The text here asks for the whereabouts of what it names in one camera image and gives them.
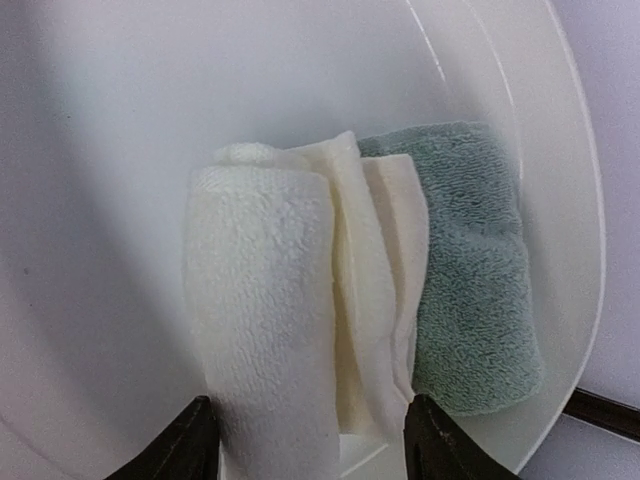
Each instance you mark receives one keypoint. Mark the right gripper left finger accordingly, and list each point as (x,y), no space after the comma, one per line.
(188,448)

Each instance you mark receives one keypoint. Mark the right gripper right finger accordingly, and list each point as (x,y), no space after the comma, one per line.
(437,448)

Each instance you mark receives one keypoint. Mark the mint green panda towel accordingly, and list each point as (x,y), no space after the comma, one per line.
(476,349)

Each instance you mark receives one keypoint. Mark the cream white towel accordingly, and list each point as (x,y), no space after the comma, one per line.
(303,271)

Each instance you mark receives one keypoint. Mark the white plastic basin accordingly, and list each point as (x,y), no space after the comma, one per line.
(106,108)

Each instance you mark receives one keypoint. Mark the right black frame post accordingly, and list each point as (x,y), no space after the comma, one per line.
(607,414)

